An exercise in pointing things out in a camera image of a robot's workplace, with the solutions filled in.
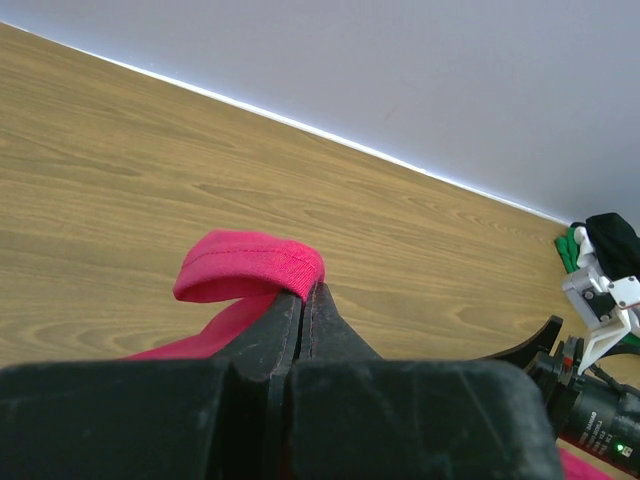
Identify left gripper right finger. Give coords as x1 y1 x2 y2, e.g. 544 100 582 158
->
287 284 564 479

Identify pink t shirt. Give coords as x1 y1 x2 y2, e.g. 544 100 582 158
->
135 230 601 479

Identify folded white t shirt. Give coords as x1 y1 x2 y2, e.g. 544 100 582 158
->
574 226 597 268

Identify folded black t shirt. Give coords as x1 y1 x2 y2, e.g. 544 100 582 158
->
586 213 639 280

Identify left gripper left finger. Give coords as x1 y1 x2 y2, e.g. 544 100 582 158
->
1 292 303 479

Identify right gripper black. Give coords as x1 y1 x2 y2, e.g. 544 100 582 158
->
479 315 639 473

